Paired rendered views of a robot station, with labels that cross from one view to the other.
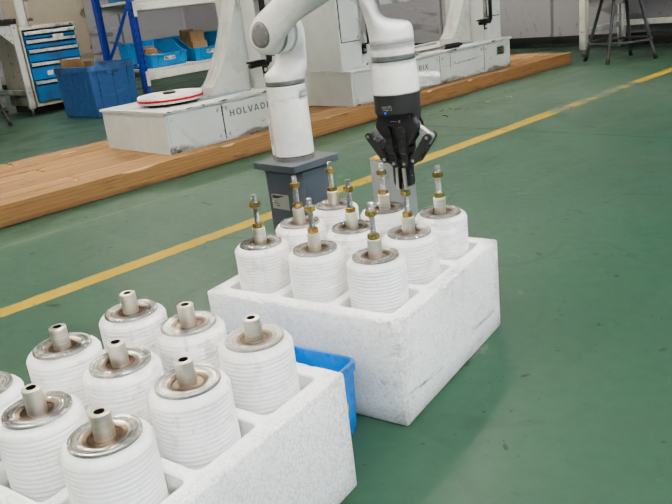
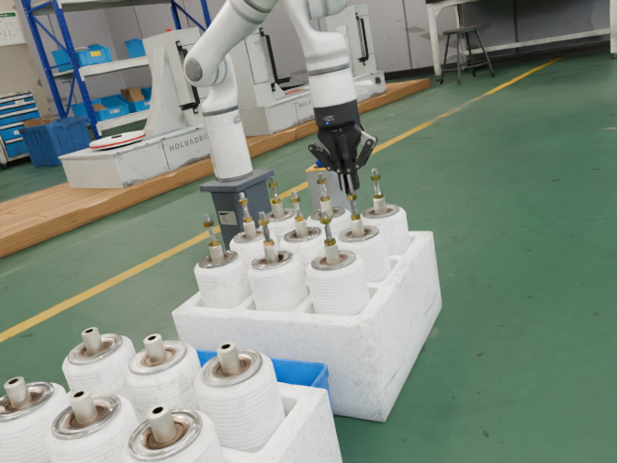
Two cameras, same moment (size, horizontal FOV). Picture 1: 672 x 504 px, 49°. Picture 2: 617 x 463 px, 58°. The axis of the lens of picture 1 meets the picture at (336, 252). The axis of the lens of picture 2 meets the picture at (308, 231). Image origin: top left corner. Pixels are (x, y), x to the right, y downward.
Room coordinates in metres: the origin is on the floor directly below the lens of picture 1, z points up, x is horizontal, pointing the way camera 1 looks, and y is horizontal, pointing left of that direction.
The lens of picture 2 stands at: (0.26, 0.05, 0.59)
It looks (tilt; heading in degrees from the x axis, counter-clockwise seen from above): 18 degrees down; 354
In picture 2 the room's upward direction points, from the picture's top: 12 degrees counter-clockwise
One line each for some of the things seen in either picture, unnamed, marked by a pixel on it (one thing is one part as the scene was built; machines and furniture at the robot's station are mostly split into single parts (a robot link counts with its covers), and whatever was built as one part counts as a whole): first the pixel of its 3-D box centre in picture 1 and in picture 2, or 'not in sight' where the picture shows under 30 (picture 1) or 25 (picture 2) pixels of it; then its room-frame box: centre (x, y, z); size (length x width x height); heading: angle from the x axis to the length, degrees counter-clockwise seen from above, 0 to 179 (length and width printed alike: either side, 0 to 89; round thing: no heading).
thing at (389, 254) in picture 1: (375, 255); (333, 261); (1.09, -0.06, 0.25); 0.08 x 0.08 x 0.01
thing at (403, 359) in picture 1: (361, 308); (318, 309); (1.26, -0.03, 0.09); 0.39 x 0.39 x 0.18; 54
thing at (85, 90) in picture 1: (98, 88); (58, 141); (5.69, 1.63, 0.18); 0.50 x 0.41 x 0.37; 47
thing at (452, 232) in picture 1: (443, 258); (387, 254); (1.29, -0.20, 0.16); 0.10 x 0.10 x 0.18
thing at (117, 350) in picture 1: (118, 353); (83, 406); (0.82, 0.28, 0.26); 0.02 x 0.02 x 0.03
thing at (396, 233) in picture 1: (409, 232); (358, 234); (1.19, -0.13, 0.25); 0.08 x 0.08 x 0.01
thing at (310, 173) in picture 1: (303, 218); (249, 230); (1.70, 0.07, 0.15); 0.15 x 0.15 x 0.30; 42
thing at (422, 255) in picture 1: (413, 281); (366, 279); (1.19, -0.13, 0.16); 0.10 x 0.10 x 0.18
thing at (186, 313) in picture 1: (186, 315); (155, 349); (0.91, 0.21, 0.26); 0.02 x 0.02 x 0.03
